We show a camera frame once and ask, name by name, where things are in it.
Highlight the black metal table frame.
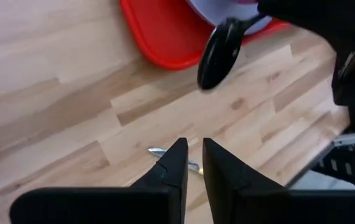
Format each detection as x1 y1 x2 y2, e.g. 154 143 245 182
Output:
289 129 355 191

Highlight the red plastic tray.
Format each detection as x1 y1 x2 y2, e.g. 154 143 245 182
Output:
120 0 291 72

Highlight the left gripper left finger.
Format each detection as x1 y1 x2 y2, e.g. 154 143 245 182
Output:
9 137 189 224

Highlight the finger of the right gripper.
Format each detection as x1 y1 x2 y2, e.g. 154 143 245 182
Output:
257 0 355 47

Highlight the cream-handled table knife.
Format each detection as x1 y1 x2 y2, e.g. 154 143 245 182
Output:
147 146 204 176

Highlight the lilac round plate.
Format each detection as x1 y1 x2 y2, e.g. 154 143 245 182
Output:
187 0 273 36

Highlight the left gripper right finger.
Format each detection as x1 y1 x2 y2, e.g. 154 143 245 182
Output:
202 138 355 224

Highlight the teal-handled metal spoon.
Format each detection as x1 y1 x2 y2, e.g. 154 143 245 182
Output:
196 13 267 92

